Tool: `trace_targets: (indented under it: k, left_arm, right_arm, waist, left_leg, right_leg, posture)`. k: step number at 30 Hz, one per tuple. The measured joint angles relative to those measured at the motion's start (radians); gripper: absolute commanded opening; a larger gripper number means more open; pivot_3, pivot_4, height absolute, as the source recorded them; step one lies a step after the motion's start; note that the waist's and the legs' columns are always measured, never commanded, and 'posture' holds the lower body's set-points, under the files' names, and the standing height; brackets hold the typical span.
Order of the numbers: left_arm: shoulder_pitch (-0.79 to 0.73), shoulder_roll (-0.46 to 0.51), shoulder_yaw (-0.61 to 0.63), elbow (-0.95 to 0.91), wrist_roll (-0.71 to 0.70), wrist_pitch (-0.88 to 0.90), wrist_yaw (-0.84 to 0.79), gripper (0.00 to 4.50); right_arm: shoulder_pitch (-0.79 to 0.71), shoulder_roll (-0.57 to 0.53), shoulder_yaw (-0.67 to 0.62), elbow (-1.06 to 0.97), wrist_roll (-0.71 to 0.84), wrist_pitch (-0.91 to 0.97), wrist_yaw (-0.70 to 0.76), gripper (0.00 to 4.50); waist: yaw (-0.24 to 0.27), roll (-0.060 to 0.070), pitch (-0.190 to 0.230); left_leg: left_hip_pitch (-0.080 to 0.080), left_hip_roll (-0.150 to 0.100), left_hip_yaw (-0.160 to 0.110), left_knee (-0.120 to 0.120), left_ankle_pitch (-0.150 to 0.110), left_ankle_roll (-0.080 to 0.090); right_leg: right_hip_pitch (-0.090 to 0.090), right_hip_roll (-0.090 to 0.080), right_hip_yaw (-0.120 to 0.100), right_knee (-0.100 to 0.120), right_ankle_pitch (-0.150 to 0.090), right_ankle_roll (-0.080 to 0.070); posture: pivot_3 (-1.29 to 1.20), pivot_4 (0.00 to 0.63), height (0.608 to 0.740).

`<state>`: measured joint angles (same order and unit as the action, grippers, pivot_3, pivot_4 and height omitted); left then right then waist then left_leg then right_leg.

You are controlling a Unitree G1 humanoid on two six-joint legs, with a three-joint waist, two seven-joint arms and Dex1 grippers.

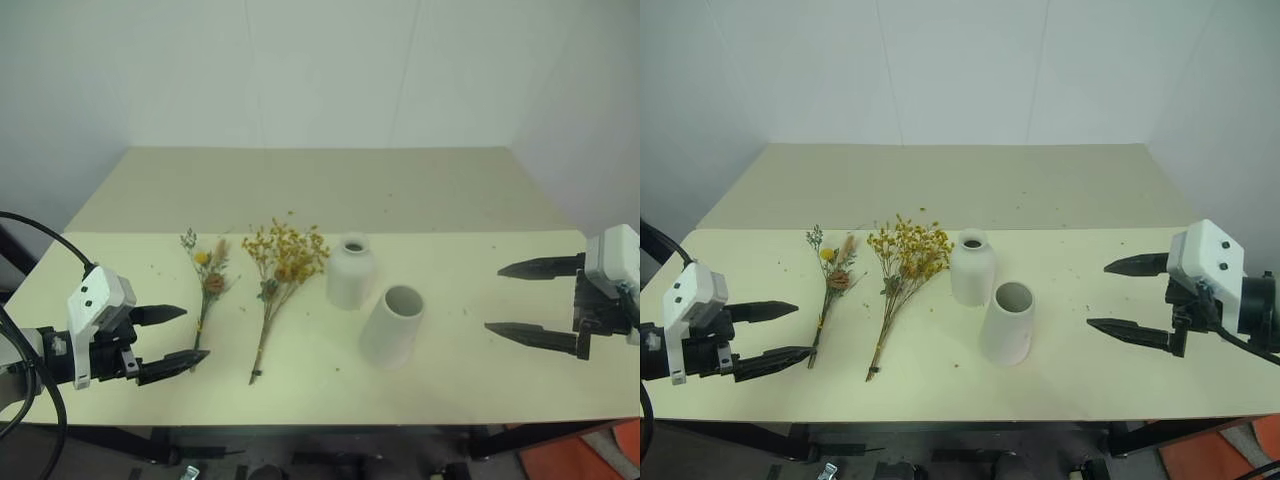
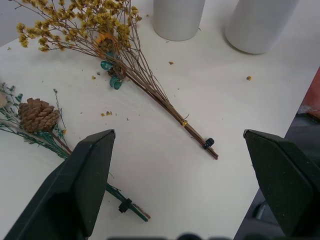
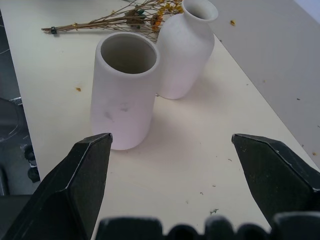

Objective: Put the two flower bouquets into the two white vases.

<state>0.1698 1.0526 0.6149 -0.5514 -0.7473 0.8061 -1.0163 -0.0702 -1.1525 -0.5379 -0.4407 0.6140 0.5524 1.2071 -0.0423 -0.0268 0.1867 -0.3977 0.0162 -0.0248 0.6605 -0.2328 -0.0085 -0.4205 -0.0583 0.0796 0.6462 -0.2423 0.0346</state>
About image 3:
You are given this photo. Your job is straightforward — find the dried flower bouquet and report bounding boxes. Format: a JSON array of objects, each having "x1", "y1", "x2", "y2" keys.
[{"x1": 41, "y1": 0, "x2": 185, "y2": 43}]

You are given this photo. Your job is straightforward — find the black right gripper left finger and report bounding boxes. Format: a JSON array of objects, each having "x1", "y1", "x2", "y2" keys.
[{"x1": 0, "y1": 132, "x2": 114, "y2": 240}]

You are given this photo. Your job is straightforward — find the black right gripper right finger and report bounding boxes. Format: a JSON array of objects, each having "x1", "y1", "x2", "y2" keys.
[{"x1": 231, "y1": 133, "x2": 320, "y2": 227}]

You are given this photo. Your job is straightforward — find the white bottle-shaped vase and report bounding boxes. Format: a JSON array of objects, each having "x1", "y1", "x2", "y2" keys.
[{"x1": 156, "y1": 0, "x2": 219, "y2": 100}]

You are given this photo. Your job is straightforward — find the white cylindrical vase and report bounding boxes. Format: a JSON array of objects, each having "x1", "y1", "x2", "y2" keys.
[{"x1": 90, "y1": 31, "x2": 161, "y2": 151}]

